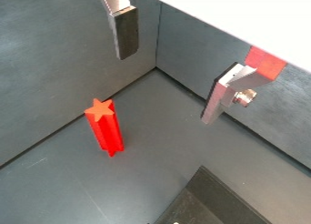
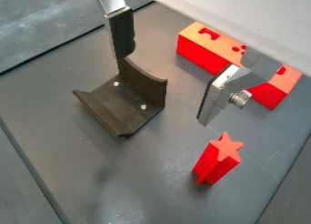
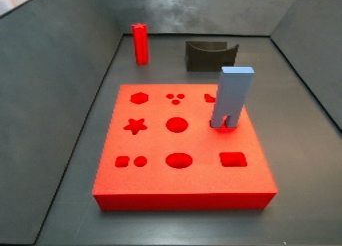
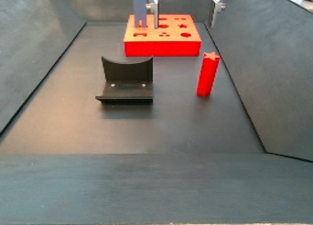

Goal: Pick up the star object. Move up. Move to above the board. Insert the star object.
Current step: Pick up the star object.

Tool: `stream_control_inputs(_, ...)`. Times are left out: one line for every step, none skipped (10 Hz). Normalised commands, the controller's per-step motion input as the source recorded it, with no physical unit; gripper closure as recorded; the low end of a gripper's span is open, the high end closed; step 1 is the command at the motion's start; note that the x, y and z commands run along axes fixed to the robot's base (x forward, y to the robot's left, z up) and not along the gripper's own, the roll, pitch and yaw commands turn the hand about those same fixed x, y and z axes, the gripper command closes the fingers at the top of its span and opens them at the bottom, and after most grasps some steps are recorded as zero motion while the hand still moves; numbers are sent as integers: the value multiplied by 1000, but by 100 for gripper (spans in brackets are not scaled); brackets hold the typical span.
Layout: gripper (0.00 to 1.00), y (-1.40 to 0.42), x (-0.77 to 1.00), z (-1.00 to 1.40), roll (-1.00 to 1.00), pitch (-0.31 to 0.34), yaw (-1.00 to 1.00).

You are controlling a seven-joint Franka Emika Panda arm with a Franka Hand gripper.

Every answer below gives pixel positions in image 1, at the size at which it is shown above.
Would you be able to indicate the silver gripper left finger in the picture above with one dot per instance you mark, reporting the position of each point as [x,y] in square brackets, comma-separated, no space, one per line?
[123,18]

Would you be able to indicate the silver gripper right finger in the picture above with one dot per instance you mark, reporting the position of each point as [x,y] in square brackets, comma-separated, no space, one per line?
[233,89]

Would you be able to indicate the red star-shaped peg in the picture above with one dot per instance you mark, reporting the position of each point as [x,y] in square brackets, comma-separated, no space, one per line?
[103,121]

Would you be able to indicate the black shape board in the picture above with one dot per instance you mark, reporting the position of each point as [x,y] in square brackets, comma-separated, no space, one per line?
[207,202]

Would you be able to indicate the red tape strip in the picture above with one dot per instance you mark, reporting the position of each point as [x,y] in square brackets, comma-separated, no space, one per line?
[268,64]

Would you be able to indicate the grey bin enclosure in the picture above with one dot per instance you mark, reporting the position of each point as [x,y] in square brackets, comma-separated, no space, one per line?
[59,179]

